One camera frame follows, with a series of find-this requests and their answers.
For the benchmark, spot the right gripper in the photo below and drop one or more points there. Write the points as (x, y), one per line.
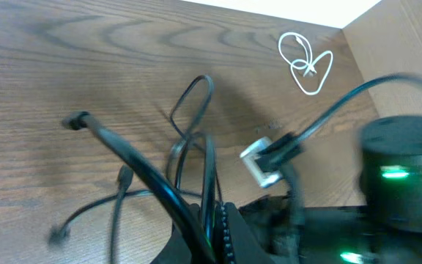
(277, 224)

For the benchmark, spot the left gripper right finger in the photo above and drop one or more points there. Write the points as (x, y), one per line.
(237, 243)

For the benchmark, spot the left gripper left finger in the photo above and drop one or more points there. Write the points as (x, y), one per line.
(177, 251)

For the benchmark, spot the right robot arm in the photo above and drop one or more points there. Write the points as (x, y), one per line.
(386, 229)

